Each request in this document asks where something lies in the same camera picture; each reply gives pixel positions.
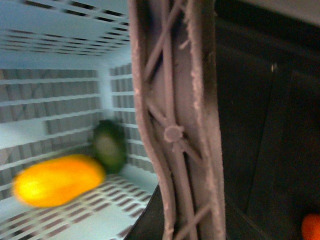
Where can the elongated yellow mango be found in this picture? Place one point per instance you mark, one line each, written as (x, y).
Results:
(58, 181)

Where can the green avocado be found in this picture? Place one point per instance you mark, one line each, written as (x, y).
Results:
(109, 145)

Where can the light blue plastic basket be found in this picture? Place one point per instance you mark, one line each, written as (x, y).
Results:
(65, 65)

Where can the brown basket handle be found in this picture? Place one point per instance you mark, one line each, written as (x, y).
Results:
(173, 54)

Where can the orange fruit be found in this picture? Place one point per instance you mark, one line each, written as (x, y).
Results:
(310, 227)

